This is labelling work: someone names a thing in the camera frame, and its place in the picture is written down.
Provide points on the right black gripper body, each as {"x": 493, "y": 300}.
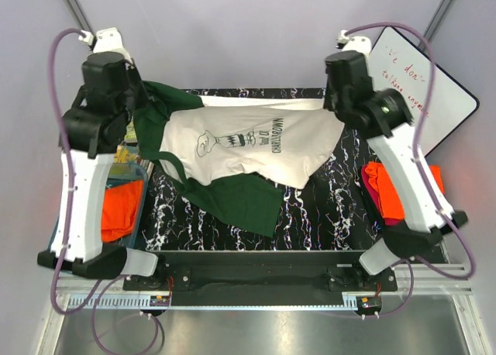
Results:
{"x": 330, "y": 102}

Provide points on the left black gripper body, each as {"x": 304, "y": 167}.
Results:
{"x": 136, "y": 94}

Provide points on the white and green t-shirt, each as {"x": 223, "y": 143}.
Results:
{"x": 231, "y": 156}

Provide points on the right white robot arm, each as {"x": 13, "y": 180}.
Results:
{"x": 383, "y": 119}

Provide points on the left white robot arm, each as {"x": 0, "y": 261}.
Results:
{"x": 90, "y": 132}

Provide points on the white dry-erase board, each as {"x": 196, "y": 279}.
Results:
{"x": 395, "y": 62}

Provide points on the green treehouse paperback book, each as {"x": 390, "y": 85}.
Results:
{"x": 130, "y": 137}

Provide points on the Brideshead Revisited paperback book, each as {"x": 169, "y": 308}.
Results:
{"x": 127, "y": 153}

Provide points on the teal plastic bin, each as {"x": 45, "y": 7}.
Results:
{"x": 84, "y": 232}

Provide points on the orange t-shirt in bin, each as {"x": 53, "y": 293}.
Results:
{"x": 119, "y": 213}

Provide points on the folded orange t-shirt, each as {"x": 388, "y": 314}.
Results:
{"x": 383, "y": 193}

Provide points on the aluminium frame rail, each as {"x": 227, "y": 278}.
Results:
{"x": 404, "y": 282}

